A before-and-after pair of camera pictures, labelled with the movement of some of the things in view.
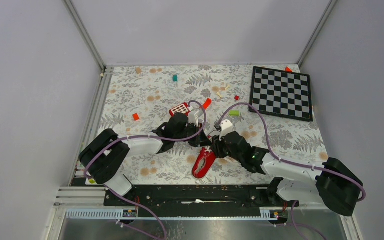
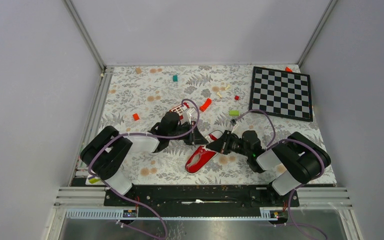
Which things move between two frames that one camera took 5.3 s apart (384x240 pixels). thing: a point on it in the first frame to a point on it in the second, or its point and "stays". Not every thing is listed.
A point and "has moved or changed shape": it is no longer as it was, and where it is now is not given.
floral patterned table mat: (138, 100) stays
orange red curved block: (207, 103) stays
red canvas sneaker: (204, 164) has moved or changed shape
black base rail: (198, 200) stays
